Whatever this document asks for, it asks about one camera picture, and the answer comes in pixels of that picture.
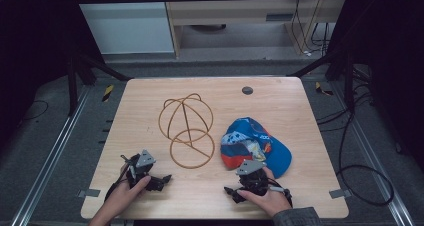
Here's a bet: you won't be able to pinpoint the black left gripper strap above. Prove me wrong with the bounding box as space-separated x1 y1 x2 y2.
103 165 130 202

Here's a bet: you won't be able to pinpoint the black gripper strap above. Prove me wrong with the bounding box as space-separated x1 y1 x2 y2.
268 185 294 208
103 165 130 202

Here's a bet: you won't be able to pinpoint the black hanging cables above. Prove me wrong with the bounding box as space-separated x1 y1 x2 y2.
290 0 332 56

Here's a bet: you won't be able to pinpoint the person's left hand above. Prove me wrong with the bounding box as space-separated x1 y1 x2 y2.
99 163 152 220

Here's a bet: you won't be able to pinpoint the white cabinet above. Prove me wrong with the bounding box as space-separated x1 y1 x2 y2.
69 0 176 56

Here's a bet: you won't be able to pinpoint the brown wire hat stand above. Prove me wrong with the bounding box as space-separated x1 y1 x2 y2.
157 92 216 170

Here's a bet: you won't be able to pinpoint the blue patterned baseball cap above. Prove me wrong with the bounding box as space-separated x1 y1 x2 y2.
220 116 293 180

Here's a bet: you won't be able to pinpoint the black metal stand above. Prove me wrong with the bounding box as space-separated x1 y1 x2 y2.
65 51 134 118
286 49 356 111

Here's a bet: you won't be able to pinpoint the light wooden desk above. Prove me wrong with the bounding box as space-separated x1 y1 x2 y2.
161 0 351 58

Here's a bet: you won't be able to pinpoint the yellow black hazard tape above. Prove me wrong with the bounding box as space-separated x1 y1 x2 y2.
314 81 334 97
101 84 115 103

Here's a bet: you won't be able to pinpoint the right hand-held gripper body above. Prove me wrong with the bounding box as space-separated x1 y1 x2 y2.
234 158 270 198

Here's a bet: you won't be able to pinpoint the person's right hand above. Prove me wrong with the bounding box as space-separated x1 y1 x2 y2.
235 166 294 219

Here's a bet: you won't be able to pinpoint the silver floor rail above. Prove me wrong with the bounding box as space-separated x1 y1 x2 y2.
9 85 92 226
329 82 416 226

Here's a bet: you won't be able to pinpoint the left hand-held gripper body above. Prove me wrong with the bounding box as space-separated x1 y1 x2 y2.
120 148 158 189

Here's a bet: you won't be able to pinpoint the grey metal table bracket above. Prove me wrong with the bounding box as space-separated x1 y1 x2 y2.
77 188 102 199
328 188 353 200

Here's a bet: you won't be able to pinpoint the black right gripper strap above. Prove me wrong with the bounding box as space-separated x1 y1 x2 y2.
268 185 294 208

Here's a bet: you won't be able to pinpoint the black thin floor cable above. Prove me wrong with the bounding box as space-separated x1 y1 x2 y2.
20 99 50 122

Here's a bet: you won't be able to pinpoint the black looped floor cable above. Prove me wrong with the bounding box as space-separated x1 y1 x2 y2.
335 112 396 208

